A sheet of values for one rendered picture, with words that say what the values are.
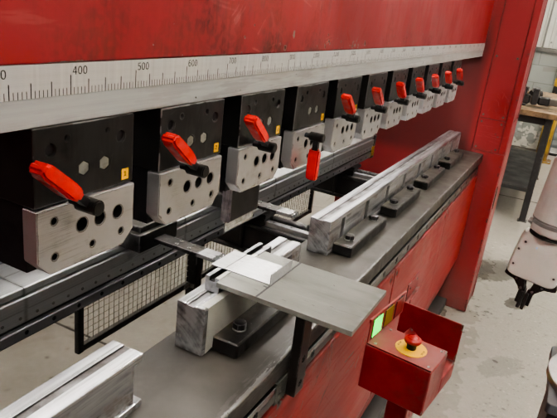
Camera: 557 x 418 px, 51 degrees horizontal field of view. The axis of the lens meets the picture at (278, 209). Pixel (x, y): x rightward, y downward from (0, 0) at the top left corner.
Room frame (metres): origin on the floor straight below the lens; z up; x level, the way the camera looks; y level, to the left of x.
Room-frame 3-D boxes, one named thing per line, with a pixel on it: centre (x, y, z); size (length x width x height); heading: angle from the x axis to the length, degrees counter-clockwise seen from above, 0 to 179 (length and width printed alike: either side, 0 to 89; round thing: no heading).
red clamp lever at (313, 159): (1.14, -0.05, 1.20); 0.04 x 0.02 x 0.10; 64
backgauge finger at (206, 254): (1.09, 0.22, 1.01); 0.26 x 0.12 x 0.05; 64
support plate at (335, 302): (0.96, -0.06, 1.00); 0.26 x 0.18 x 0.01; 64
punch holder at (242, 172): (1.00, 0.08, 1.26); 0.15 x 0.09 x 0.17; 154
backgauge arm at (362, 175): (2.41, -0.17, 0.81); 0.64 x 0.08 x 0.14; 64
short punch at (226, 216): (1.02, 0.07, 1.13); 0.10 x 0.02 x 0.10; 154
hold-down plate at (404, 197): (1.90, -0.41, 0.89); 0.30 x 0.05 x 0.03; 154
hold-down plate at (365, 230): (1.54, -0.24, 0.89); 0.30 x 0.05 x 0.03; 154
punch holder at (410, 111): (1.90, -0.35, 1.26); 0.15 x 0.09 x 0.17; 154
